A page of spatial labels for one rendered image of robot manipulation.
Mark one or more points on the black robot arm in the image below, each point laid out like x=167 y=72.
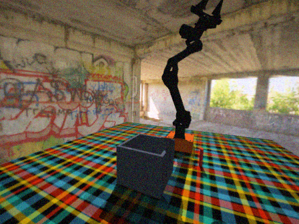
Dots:
x=170 y=78

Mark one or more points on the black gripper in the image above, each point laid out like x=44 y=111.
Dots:
x=198 y=10

